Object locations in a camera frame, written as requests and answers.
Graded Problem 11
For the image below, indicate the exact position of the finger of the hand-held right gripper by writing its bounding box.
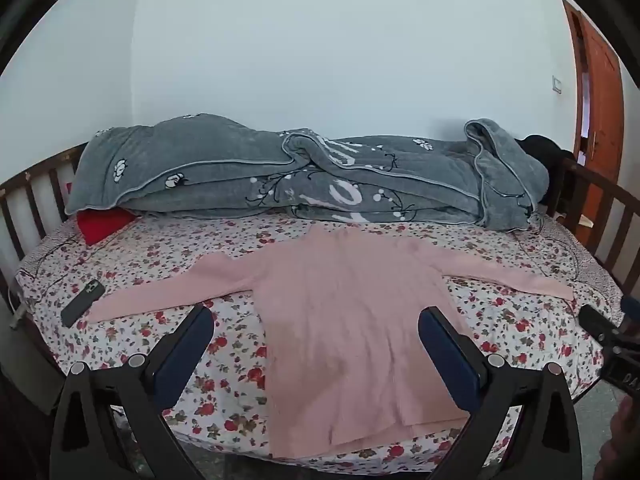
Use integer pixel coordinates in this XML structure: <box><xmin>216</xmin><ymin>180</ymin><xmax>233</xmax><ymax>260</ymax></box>
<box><xmin>578</xmin><ymin>304</ymin><xmax>624</xmax><ymax>342</ymax></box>

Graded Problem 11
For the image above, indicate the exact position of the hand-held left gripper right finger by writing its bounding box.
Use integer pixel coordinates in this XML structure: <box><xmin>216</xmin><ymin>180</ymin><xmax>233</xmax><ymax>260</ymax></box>
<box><xmin>418</xmin><ymin>305</ymin><xmax>584</xmax><ymax>480</ymax></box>

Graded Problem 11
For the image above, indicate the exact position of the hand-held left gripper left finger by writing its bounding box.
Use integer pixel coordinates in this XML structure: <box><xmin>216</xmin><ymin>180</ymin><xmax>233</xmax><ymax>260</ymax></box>
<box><xmin>50</xmin><ymin>303</ymin><xmax>216</xmax><ymax>480</ymax></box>

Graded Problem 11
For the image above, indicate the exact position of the pink knit sweater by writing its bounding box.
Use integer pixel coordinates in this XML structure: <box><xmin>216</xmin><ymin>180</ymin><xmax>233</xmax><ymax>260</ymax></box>
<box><xmin>86</xmin><ymin>224</ymin><xmax>577</xmax><ymax>460</ymax></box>

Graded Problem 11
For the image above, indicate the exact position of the person's right hand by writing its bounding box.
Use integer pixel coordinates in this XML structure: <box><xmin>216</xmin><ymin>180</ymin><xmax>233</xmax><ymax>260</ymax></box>
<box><xmin>592</xmin><ymin>397</ymin><xmax>640</xmax><ymax>480</ymax></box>

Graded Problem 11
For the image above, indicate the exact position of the floral bed sheet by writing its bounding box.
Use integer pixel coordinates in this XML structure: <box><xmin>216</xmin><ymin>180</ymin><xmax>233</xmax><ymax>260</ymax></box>
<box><xmin>15</xmin><ymin>210</ymin><xmax>626</xmax><ymax>473</ymax></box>

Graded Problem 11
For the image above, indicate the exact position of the dark smartphone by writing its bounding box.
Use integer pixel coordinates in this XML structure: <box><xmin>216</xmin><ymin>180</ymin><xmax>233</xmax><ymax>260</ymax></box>
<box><xmin>60</xmin><ymin>279</ymin><xmax>107</xmax><ymax>328</ymax></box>

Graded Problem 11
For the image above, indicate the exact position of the red pillow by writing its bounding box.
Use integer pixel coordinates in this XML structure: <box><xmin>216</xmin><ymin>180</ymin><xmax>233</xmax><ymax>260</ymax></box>
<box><xmin>76</xmin><ymin>208</ymin><xmax>138</xmax><ymax>247</ymax></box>

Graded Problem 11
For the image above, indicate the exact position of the black cloth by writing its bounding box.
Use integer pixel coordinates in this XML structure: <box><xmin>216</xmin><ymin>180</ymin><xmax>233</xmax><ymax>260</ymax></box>
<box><xmin>515</xmin><ymin>135</ymin><xmax>576</xmax><ymax>206</ymax></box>

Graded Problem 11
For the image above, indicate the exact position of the grey floral blanket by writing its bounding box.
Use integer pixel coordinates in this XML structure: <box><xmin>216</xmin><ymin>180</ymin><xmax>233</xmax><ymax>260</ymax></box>
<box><xmin>65</xmin><ymin>113</ymin><xmax>551</xmax><ymax>233</ymax></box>

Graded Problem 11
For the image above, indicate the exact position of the brown wooden door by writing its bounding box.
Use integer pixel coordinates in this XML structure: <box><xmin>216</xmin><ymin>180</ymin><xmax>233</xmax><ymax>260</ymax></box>
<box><xmin>561</xmin><ymin>0</ymin><xmax>626</xmax><ymax>221</ymax></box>

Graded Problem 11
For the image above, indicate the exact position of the wooden slatted bed rail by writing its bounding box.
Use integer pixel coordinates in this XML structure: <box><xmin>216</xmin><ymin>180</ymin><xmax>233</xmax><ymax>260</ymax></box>
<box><xmin>545</xmin><ymin>156</ymin><xmax>640</xmax><ymax>306</ymax></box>
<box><xmin>0</xmin><ymin>142</ymin><xmax>90</xmax><ymax>281</ymax></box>

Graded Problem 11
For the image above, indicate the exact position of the white charger cable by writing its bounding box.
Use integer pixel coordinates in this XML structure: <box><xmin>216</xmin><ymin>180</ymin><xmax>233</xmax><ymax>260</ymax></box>
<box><xmin>5</xmin><ymin>287</ymin><xmax>28</xmax><ymax>331</ymax></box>

